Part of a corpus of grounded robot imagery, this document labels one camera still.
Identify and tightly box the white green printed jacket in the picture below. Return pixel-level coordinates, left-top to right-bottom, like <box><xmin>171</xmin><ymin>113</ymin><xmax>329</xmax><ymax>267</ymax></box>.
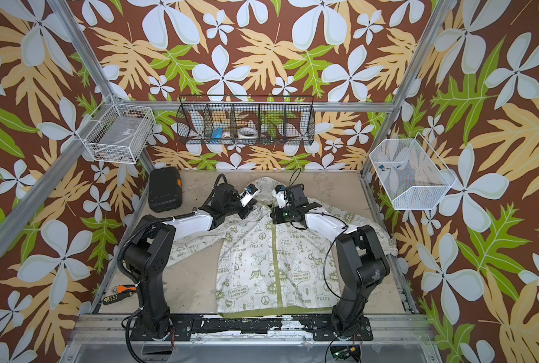
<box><xmin>166</xmin><ymin>175</ymin><xmax>397</xmax><ymax>319</ymax></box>

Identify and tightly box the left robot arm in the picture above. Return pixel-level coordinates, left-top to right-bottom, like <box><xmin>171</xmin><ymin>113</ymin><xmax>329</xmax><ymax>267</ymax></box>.
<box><xmin>117</xmin><ymin>183</ymin><xmax>259</xmax><ymax>340</ymax></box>

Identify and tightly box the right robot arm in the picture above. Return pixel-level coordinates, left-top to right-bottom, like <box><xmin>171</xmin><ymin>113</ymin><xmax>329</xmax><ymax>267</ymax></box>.
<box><xmin>271</xmin><ymin>191</ymin><xmax>390</xmax><ymax>339</ymax></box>

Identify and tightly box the black plastic case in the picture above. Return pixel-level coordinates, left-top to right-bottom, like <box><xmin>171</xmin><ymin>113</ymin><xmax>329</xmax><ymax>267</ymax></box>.
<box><xmin>149</xmin><ymin>166</ymin><xmax>183</xmax><ymax>213</ymax></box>

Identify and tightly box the blue object in basket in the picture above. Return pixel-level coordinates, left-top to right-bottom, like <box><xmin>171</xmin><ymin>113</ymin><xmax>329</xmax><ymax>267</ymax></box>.
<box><xmin>211</xmin><ymin>128</ymin><xmax>224</xmax><ymax>140</ymax></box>

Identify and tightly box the white tape roll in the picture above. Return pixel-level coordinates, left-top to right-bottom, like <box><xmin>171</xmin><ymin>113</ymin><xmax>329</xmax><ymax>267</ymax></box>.
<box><xmin>237</xmin><ymin>127</ymin><xmax>259</xmax><ymax>140</ymax></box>

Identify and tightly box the white mesh basket right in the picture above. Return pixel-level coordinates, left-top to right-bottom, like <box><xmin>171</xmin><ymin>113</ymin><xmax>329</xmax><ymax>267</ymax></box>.
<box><xmin>369</xmin><ymin>133</ymin><xmax>456</xmax><ymax>211</ymax></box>

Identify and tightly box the orange adjustable wrench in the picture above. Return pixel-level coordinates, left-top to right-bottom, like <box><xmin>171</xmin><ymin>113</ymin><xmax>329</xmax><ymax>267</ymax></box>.
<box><xmin>112</xmin><ymin>284</ymin><xmax>136</xmax><ymax>293</ymax></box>

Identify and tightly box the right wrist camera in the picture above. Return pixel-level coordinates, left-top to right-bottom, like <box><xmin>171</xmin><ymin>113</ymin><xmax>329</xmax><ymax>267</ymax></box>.
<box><xmin>273</xmin><ymin>184</ymin><xmax>308</xmax><ymax>208</ymax></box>

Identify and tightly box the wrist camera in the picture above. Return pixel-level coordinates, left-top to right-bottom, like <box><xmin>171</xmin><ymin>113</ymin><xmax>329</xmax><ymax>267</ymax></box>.
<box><xmin>273</xmin><ymin>184</ymin><xmax>308</xmax><ymax>208</ymax></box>
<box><xmin>239</xmin><ymin>184</ymin><xmax>259</xmax><ymax>207</ymax></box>

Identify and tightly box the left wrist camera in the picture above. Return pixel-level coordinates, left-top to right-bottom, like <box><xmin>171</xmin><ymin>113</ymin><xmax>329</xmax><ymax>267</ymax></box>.
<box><xmin>239</xmin><ymin>184</ymin><xmax>259</xmax><ymax>207</ymax></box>

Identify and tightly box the black wire basket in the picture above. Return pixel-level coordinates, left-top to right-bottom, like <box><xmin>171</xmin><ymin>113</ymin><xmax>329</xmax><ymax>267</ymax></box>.
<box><xmin>174</xmin><ymin>95</ymin><xmax>316</xmax><ymax>145</ymax></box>

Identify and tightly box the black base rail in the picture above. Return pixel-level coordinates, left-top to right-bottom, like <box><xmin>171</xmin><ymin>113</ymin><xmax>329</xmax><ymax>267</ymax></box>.
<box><xmin>130</xmin><ymin>314</ymin><xmax>373</xmax><ymax>343</ymax></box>

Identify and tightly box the white wire basket left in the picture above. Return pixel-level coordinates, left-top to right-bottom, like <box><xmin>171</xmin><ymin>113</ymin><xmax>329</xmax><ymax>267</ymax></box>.
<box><xmin>81</xmin><ymin>104</ymin><xmax>156</xmax><ymax>164</ymax></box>

